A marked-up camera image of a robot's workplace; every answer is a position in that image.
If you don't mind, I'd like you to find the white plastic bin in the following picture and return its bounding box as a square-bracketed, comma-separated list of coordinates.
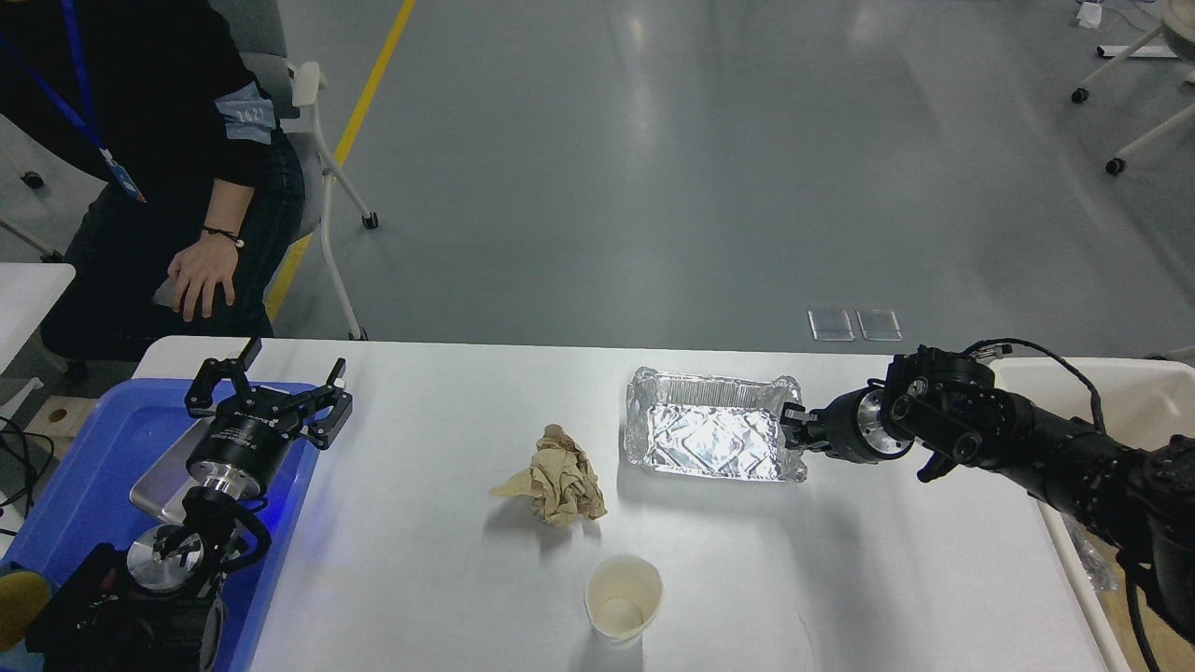
[992, 358, 1194, 671]

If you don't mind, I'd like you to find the white side table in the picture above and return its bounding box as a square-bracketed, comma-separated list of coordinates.
[1, 262, 76, 371]

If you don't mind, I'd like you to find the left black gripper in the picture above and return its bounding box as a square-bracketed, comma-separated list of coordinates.
[185, 337, 353, 495]

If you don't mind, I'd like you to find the blue plastic tray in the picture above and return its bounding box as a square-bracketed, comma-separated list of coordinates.
[4, 378, 319, 671]

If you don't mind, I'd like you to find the person in black clothes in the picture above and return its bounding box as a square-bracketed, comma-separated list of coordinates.
[1, 1, 304, 362]

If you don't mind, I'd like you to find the wooden block with hole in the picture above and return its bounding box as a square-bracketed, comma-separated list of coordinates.
[25, 396, 97, 460]

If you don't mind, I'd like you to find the right floor plate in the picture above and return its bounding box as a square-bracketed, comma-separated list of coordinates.
[854, 308, 903, 342]

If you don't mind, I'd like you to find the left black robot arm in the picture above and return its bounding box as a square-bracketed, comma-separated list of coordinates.
[4, 340, 353, 671]

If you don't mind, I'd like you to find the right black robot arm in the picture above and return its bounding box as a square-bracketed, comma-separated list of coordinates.
[780, 340, 1194, 671]

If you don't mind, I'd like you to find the blue mug yellow inside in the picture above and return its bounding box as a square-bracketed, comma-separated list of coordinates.
[1, 570, 51, 653]

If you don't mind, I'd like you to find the white wheeled furniture base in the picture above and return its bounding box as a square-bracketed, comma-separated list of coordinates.
[1072, 0, 1195, 178]

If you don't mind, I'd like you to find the aluminium foil tray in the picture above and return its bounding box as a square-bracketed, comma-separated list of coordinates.
[623, 367, 808, 483]

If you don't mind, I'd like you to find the left floor plate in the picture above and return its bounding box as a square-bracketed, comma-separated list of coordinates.
[808, 308, 854, 342]

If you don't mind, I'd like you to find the crumpled brown paper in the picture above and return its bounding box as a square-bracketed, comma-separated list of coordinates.
[489, 424, 609, 530]

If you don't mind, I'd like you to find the steel rectangular container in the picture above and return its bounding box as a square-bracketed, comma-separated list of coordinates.
[129, 417, 213, 525]

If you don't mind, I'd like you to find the white paper cup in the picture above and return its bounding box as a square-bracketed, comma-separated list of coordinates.
[583, 552, 663, 648]

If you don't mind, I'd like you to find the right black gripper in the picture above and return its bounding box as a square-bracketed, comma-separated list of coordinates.
[780, 387, 915, 465]

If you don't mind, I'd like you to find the floor plate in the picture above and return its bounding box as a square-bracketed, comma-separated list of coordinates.
[854, 308, 903, 342]
[808, 308, 854, 342]

